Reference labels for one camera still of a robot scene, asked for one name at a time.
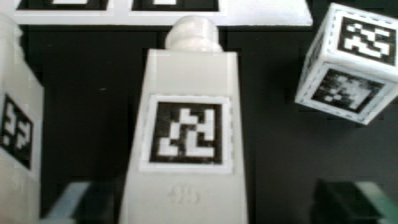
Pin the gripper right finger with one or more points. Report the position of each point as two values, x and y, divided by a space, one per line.
351 203

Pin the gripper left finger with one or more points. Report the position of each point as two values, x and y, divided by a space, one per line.
60 214

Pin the white sheet with markers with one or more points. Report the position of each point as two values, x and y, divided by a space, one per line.
156 12

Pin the white chair leg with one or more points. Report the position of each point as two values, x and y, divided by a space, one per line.
21 102
348 79
184 176

